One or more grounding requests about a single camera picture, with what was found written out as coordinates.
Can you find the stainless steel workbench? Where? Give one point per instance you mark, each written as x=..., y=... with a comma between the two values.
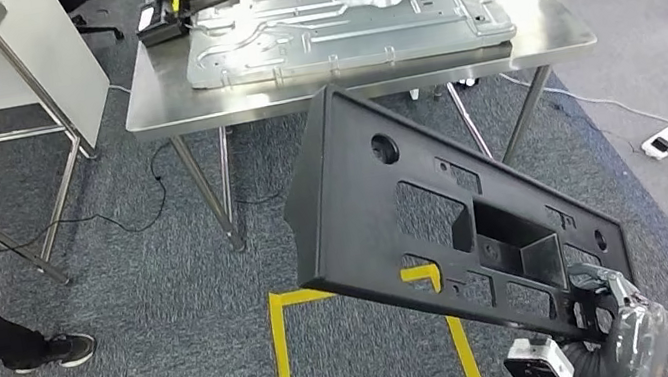
x=173, y=105

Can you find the black device with yellow label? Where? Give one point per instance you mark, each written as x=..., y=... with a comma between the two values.
x=160, y=23

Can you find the stamped grey metal plate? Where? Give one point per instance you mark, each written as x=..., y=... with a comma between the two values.
x=349, y=30

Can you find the black office chair base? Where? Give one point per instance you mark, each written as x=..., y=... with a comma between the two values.
x=97, y=28

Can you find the steel table with white panel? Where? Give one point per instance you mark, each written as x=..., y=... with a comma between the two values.
x=54, y=70

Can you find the person's left shoe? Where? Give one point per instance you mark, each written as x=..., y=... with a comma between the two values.
x=61, y=351

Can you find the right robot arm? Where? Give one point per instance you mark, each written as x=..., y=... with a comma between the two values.
x=587, y=368

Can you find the white power strip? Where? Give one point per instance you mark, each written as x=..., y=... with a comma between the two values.
x=665, y=143

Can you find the black plastic panel part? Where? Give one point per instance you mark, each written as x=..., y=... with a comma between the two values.
x=344, y=212

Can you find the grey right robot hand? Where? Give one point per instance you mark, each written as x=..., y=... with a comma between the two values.
x=636, y=340

